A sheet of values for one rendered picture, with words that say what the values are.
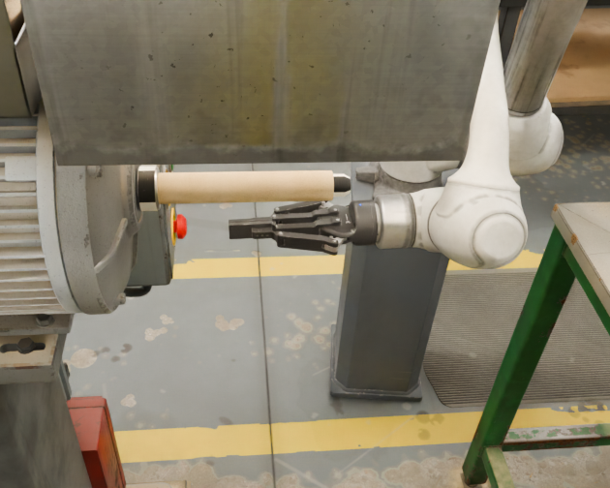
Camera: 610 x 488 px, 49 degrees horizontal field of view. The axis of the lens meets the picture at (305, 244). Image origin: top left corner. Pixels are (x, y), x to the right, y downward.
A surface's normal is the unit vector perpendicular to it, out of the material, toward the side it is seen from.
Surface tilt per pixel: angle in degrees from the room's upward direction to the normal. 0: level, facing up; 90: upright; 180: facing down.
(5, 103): 90
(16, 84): 90
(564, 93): 0
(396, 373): 90
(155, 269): 90
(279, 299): 0
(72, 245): 76
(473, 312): 0
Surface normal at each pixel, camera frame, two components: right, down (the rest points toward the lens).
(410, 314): -0.04, 0.65
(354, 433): 0.05, -0.75
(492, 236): 0.11, 0.30
